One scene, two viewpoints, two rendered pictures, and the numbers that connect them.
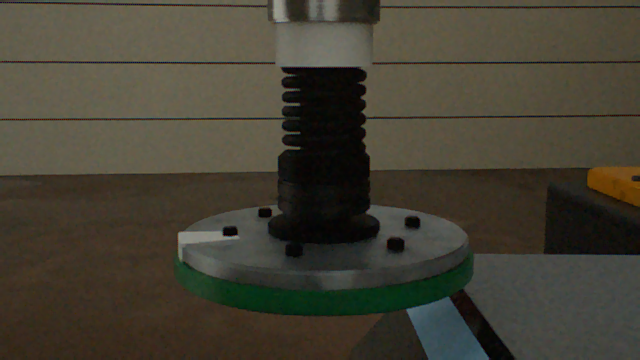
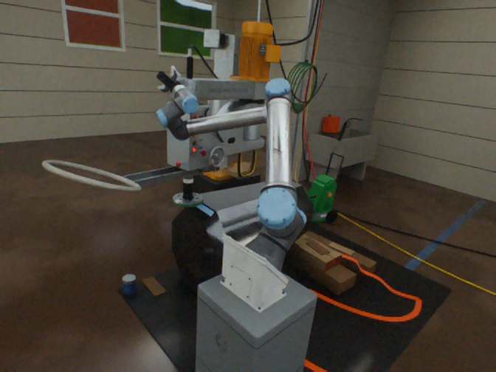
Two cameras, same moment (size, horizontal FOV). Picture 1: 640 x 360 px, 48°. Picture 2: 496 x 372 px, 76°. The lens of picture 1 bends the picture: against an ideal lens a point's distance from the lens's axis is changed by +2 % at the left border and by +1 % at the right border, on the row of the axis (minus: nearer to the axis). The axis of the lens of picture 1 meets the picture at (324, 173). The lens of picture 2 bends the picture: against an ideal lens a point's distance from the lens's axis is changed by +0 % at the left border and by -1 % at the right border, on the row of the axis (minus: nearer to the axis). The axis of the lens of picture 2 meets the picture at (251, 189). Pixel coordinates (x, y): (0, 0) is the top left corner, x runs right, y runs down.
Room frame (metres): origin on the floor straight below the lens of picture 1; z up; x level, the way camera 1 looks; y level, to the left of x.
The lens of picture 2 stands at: (-1.40, 1.03, 1.80)
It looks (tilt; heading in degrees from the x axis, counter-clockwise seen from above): 21 degrees down; 320
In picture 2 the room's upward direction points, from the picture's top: 5 degrees clockwise
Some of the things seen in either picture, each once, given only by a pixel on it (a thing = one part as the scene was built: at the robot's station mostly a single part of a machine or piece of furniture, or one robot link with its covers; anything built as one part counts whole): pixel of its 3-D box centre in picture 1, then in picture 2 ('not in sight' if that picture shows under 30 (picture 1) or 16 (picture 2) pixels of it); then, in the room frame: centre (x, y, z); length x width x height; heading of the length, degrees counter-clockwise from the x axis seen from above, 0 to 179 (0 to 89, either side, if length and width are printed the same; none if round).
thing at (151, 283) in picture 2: not in sight; (153, 286); (0.75, 0.18, 0.02); 0.25 x 0.10 x 0.01; 4
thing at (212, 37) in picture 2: not in sight; (215, 39); (1.30, -0.67, 2.00); 0.20 x 0.18 x 0.15; 4
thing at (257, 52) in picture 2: not in sight; (257, 52); (0.66, -0.64, 1.90); 0.31 x 0.28 x 0.40; 14
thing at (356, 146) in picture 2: not in sight; (341, 157); (1.85, -3.73, 0.43); 1.30 x 0.62 x 0.86; 95
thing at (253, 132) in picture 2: not in sight; (249, 125); (0.67, -0.64, 1.34); 0.19 x 0.19 x 0.20
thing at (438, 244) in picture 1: (324, 242); (187, 198); (0.52, 0.00, 0.87); 0.22 x 0.22 x 0.04
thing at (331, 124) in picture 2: not in sight; (333, 123); (2.05, -3.59, 1.00); 0.50 x 0.22 x 0.33; 95
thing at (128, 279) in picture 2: not in sight; (129, 284); (0.80, 0.36, 0.08); 0.10 x 0.10 x 0.13
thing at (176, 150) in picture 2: not in sight; (197, 136); (0.53, -0.08, 1.32); 0.36 x 0.22 x 0.45; 104
